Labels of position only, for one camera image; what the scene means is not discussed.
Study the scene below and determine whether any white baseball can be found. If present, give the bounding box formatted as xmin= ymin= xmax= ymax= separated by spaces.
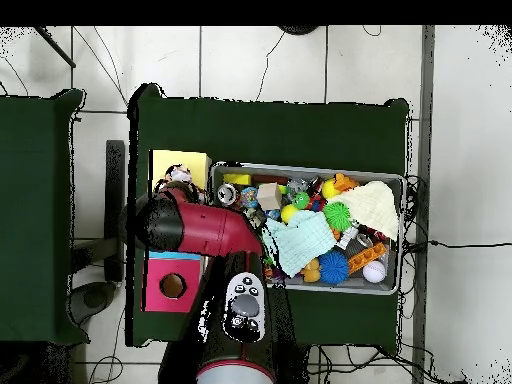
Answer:
xmin=362 ymin=260 xmax=388 ymax=284

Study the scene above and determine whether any black metal rod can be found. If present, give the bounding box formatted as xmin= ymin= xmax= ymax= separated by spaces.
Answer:
xmin=33 ymin=25 xmax=77 ymax=69

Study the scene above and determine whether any shallow clear mesh bin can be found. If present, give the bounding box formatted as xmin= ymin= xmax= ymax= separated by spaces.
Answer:
xmin=209 ymin=160 xmax=407 ymax=296

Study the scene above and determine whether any blue spiky ball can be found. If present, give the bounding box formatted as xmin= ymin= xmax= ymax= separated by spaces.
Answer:
xmin=318 ymin=250 xmax=350 ymax=285

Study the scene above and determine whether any black stand bar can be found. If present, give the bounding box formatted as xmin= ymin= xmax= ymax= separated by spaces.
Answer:
xmin=104 ymin=139 xmax=126 ymax=283

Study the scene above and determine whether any plain wooden cube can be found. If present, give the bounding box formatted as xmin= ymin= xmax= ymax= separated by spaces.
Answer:
xmin=256 ymin=182 xmax=283 ymax=210

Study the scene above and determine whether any wooden box with three holes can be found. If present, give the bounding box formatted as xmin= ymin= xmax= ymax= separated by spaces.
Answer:
xmin=141 ymin=149 xmax=212 ymax=314

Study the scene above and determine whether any large dark green tablecloth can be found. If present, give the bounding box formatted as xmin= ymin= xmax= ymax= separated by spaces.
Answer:
xmin=126 ymin=82 xmax=411 ymax=355

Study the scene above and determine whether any cream knitted cloth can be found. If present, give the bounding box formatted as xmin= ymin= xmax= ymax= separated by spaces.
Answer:
xmin=327 ymin=180 xmax=400 ymax=242

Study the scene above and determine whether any multicolour patterned cloth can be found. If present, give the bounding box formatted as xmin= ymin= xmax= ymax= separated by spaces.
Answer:
xmin=165 ymin=163 xmax=194 ymax=185

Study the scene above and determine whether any green spiky ball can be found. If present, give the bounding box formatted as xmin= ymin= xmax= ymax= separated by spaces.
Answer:
xmin=322 ymin=200 xmax=353 ymax=233

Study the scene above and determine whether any dark green side tablecloth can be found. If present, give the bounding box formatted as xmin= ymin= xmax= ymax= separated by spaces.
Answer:
xmin=0 ymin=88 xmax=90 ymax=346

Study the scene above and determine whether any black power cable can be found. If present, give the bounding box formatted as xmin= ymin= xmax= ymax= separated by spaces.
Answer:
xmin=403 ymin=238 xmax=512 ymax=254

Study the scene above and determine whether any mint green cloth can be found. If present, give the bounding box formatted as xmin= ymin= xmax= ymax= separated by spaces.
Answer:
xmin=261 ymin=209 xmax=337 ymax=278

